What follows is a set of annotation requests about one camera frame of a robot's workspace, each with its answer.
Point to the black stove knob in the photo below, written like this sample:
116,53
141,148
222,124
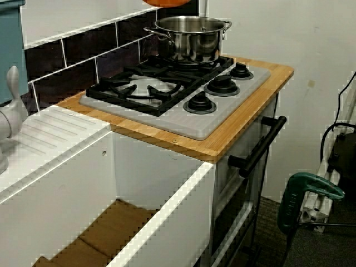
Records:
241,71
200,103
221,84

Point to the grey stove top plate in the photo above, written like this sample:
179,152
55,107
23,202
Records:
222,111

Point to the stainless steel pot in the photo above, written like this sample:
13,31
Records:
194,39

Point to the black burner grate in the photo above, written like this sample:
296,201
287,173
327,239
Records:
155,83

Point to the wooden countertop board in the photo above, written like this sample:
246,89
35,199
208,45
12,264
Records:
250,116

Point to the white oven door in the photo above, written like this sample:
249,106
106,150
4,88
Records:
236,200

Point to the white sink drainboard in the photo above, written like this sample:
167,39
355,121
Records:
47,136

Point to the brown cardboard piece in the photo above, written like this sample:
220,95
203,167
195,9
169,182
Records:
97,239

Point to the green clamp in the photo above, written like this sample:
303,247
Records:
303,200

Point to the dark box device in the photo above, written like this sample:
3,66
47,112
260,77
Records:
343,155

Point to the grey toy faucet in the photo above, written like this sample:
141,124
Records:
9,111

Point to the white metal frame leg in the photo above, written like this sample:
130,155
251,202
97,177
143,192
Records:
325,189

